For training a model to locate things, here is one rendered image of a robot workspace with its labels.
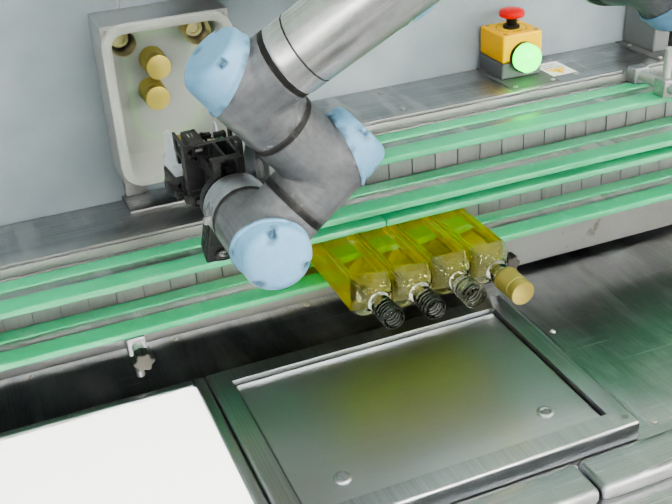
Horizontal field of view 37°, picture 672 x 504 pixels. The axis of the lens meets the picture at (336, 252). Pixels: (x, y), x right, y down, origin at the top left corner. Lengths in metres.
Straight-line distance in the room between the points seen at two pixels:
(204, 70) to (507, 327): 0.72
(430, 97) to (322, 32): 0.63
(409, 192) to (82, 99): 0.47
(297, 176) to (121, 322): 0.46
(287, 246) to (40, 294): 0.44
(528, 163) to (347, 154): 0.58
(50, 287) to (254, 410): 0.31
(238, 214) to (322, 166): 0.10
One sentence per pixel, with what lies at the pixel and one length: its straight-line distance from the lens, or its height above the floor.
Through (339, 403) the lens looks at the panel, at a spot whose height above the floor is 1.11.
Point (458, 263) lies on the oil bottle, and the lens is 1.34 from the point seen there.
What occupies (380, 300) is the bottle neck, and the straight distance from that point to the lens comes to 1.27.
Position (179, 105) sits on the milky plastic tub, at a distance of 1.45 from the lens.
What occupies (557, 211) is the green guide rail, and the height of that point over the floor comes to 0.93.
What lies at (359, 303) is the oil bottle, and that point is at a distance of 1.30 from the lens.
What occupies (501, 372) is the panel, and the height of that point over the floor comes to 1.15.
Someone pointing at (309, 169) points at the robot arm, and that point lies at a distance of 0.99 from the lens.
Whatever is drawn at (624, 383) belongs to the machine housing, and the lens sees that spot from 1.45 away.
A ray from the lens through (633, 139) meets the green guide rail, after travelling 1.63.
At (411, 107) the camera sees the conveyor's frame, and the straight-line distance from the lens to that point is 1.49.
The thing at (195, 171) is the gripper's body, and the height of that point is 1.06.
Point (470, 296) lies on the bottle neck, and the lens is 1.33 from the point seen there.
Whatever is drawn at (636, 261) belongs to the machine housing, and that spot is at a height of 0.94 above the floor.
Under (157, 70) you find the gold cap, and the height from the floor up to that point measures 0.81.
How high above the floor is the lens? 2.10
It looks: 55 degrees down
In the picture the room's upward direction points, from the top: 138 degrees clockwise
